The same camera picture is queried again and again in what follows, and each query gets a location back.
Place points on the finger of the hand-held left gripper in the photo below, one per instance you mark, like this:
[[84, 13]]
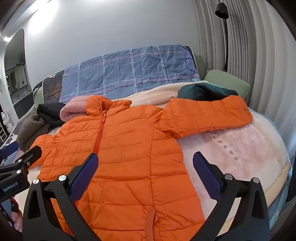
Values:
[[9, 148], [32, 154]]

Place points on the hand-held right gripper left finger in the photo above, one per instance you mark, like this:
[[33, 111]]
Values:
[[84, 176]]

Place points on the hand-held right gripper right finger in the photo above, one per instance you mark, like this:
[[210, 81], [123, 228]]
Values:
[[207, 176]]

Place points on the orange puffer jacket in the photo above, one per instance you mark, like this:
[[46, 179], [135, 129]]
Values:
[[129, 148]]

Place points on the person's left hand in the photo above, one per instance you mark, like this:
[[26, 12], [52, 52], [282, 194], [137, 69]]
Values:
[[16, 216]]

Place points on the brown fleece garment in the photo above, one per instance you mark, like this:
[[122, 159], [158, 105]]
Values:
[[30, 129]]

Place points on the cream pink printed blanket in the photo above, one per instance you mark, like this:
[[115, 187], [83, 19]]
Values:
[[231, 148]]

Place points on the black garment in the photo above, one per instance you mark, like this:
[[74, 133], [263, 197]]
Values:
[[48, 113]]

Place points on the green quilted pillow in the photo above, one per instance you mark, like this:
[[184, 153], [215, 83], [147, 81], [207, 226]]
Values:
[[38, 97]]

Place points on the pink quilted jacket folded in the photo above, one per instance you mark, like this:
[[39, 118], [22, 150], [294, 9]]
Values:
[[71, 111]]

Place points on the tree print pillow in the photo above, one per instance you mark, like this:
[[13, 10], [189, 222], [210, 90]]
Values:
[[52, 88]]

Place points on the light blue bed sheet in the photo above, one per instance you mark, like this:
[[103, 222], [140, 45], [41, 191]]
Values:
[[281, 208]]

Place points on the dark green folded garment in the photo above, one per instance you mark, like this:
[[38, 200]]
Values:
[[198, 92]]

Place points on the sage green cushion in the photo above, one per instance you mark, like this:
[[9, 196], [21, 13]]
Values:
[[200, 66]]

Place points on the blue plaid quilt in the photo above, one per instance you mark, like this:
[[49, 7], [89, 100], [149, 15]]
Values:
[[138, 69]]

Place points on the white pleated curtain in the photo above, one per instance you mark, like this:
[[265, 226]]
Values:
[[254, 58]]

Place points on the black floor lamp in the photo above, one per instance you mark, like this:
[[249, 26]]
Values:
[[221, 10]]

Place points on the arched wall niche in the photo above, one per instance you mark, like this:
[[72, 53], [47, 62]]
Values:
[[18, 76]]

